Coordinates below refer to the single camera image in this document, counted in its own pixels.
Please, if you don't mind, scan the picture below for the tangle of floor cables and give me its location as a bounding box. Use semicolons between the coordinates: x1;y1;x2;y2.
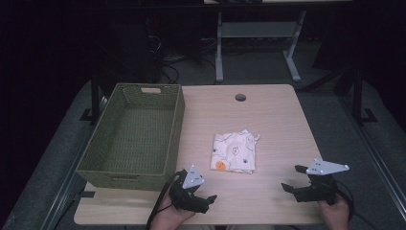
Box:
145;18;218;84

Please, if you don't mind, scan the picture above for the white printed cloth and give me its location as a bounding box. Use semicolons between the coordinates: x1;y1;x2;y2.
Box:
209;128;261;175

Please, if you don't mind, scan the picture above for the green woven basket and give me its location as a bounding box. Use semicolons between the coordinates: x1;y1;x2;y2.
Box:
75;82;187;193

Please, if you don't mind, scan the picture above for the person's left hand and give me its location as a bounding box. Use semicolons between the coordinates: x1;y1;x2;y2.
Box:
148;191;196;230

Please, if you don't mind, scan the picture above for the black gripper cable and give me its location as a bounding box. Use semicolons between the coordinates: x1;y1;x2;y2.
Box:
334;180;382;230
146;172;181;230

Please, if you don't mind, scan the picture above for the black metal stand post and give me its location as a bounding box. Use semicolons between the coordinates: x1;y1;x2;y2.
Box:
350;68;379;127
79;72;102;125

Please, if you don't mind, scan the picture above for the person's right hand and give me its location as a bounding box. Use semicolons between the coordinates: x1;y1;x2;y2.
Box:
317;193;351;230

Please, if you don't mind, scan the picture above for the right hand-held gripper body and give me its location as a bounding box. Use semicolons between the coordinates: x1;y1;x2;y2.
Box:
294;158;350;206

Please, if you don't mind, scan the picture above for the aluminium frame rail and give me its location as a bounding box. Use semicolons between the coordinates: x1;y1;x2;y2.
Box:
339;94;406;222
39;95;109;230

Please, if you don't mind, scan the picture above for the grey metal desk frame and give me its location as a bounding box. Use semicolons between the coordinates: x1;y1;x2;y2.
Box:
214;10;308;84

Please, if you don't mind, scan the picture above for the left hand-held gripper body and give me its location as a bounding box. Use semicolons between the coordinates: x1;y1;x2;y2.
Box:
168;164;209;213

